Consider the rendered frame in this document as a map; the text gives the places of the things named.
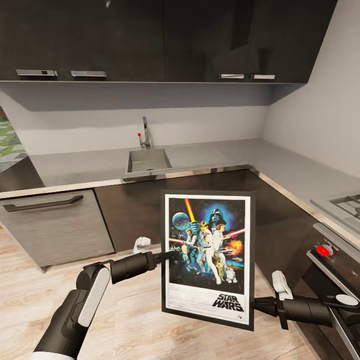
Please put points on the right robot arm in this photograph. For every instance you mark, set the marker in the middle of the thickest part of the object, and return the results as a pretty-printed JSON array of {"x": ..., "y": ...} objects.
[{"x": 341, "y": 310}]

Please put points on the poster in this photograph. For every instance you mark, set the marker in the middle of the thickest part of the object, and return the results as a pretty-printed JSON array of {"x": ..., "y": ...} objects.
[{"x": 212, "y": 276}]

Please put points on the drop in sink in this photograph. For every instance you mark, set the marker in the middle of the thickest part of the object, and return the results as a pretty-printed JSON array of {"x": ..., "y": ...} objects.
[{"x": 160, "y": 159}]

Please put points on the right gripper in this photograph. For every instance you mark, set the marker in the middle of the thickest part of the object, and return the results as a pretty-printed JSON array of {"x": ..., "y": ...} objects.
[{"x": 296, "y": 309}]

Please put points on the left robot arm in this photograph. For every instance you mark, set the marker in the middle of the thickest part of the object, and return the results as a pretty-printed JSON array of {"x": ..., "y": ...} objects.
[{"x": 66, "y": 333}]

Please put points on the cabinet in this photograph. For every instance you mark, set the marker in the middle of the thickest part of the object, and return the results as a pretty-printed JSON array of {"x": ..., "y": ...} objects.
[
  {"x": 243, "y": 41},
  {"x": 82, "y": 41}
]

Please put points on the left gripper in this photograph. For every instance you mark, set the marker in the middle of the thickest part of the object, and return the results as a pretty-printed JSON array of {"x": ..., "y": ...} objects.
[{"x": 140, "y": 263}]

